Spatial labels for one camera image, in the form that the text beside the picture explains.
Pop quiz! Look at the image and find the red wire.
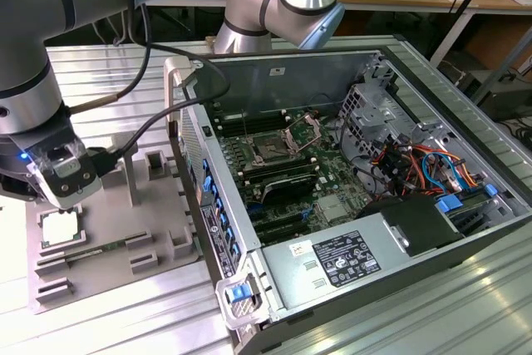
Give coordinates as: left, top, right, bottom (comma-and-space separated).
408, 150, 421, 190

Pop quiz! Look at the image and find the black expansion card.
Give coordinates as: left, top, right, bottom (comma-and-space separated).
259, 175, 317, 206

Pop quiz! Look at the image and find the silver chipset heat sink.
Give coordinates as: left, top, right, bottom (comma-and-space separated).
318, 196, 350, 221

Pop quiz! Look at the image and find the black camera bracket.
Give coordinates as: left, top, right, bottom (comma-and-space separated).
45, 154, 97, 203

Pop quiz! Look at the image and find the thin black cable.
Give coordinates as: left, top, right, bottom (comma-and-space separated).
68, 1, 151, 115

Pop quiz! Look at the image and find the green RAM stick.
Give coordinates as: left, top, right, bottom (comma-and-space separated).
62, 240, 130, 264

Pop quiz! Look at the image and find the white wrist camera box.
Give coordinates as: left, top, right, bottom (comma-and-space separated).
27, 147, 102, 210

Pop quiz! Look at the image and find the orange wire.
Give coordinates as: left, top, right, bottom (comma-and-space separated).
411, 145, 488, 189

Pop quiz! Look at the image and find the perforated metal drive cage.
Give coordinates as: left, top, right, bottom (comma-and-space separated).
338, 82, 416, 165

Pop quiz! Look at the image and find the open grey PC case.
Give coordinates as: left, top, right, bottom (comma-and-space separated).
163, 47, 532, 355

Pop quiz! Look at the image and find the thick black camera cable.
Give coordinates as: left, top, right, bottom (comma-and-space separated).
89, 1, 232, 175

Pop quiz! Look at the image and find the brown cardboard box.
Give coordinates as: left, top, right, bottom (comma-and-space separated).
461, 24, 532, 71

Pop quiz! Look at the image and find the black box under desk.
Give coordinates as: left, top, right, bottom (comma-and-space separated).
473, 67, 532, 123

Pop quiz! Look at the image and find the black expansion slot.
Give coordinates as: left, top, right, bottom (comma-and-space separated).
255, 224, 311, 246
252, 213, 303, 234

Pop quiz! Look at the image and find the metal socket cover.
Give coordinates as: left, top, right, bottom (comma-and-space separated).
282, 116, 323, 152

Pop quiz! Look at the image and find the blue case handle latch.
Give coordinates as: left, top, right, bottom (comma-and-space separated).
230, 284, 251, 303

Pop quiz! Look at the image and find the green motherboard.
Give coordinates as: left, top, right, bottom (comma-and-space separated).
207, 103, 377, 248

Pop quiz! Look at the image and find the black plastic shroud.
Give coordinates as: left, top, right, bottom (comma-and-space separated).
357, 195, 465, 259

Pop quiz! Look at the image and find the grey plastic parts rack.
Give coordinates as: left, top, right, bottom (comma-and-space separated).
24, 132, 204, 315

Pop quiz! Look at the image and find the square silver CPU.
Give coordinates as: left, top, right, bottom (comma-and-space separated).
40, 210, 83, 247

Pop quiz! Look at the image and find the large blue drive latch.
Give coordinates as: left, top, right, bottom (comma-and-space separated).
437, 194, 463, 215

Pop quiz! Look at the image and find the silver power supply unit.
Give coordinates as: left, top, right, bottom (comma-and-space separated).
259, 213, 412, 310

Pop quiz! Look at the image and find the black RAM slot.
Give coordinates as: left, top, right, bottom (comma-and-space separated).
243, 163, 319, 185
214, 111, 288, 127
239, 155, 313, 175
218, 120, 292, 136

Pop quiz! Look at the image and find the CPU socket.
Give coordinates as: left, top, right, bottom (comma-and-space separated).
249, 134, 292, 165

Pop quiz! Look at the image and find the blue wire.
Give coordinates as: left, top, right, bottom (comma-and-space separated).
421, 151, 461, 195

